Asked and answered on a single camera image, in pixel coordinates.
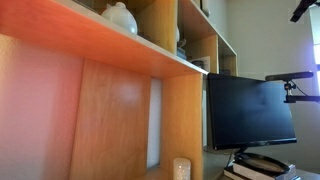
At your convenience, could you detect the white green plush toy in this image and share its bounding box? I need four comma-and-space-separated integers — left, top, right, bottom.
175, 27, 188, 48

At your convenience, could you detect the wooden shelf unit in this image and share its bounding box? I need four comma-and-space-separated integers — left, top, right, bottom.
0, 0, 239, 180

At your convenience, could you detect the white paper card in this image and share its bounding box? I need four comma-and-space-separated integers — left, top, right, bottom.
189, 55, 212, 73

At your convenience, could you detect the black computer monitor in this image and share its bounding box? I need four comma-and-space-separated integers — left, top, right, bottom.
207, 73, 298, 174

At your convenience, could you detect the white book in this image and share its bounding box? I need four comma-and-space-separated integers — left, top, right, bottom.
232, 162, 298, 180

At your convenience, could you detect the white ceramic vase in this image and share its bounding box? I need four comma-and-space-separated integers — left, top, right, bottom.
100, 1, 139, 35

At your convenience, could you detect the black stereo camera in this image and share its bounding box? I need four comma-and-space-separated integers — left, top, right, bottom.
264, 70, 315, 83

